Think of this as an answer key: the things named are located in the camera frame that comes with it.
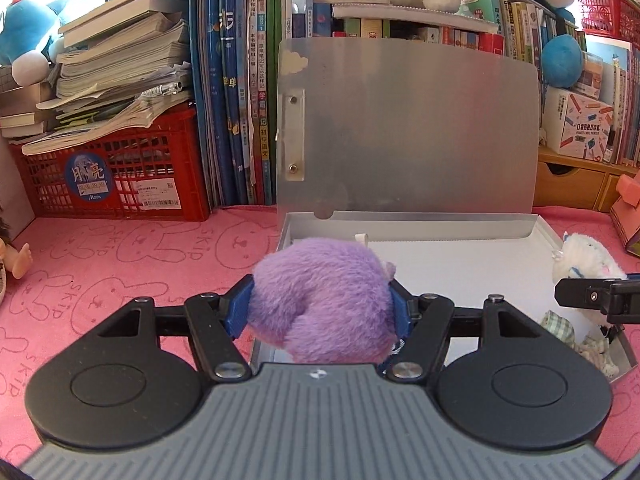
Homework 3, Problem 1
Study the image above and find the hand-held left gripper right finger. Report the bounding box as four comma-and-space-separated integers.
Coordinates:
385, 279, 548, 382

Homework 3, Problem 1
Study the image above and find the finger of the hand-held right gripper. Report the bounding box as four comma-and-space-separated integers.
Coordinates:
554, 272, 640, 333

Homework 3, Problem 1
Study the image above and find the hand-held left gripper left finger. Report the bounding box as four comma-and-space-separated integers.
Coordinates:
92, 274, 256, 382

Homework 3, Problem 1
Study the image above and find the small white plush toy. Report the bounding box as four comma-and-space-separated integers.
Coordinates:
551, 231, 629, 286

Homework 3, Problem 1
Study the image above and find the purple plush toy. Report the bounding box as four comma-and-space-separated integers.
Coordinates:
248, 237, 401, 365

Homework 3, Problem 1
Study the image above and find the grey file box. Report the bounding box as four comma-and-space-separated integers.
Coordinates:
248, 37, 632, 386

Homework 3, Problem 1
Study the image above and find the white floral doll cloth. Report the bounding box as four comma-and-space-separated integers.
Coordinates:
575, 332, 621, 378

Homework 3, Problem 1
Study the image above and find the pink toy house case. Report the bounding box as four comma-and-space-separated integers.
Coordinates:
609, 172, 640, 257

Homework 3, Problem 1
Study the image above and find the wooden drawer organizer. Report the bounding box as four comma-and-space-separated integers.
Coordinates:
532, 145, 640, 213

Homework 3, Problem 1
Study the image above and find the pink rabbit-print mat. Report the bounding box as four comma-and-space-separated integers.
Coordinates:
0, 205, 640, 461

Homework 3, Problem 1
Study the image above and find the white printed carton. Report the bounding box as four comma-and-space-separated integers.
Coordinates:
542, 85, 615, 162

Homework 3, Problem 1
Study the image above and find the red plastic crate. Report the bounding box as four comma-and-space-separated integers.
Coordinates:
10, 105, 211, 222

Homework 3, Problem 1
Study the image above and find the row of thin books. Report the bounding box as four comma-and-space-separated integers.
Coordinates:
580, 37, 640, 168

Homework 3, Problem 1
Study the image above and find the row of tall blue books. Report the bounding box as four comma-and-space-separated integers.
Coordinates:
189, 0, 281, 207

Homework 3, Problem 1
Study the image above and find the doll with brown hair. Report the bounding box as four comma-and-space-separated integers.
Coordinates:
0, 205, 33, 306

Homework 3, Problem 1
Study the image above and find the blue plush toy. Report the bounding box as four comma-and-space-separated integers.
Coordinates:
0, 0, 71, 86
491, 0, 585, 89

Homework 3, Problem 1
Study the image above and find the white pen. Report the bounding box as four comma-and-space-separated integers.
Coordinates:
141, 81, 182, 99

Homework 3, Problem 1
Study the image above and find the row of shelf books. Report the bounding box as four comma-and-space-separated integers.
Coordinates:
265, 0, 588, 73

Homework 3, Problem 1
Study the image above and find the red plastic basket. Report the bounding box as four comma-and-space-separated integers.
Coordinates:
579, 0, 640, 52

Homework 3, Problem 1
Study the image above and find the pile of paper books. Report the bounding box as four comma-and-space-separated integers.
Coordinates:
0, 0, 196, 156

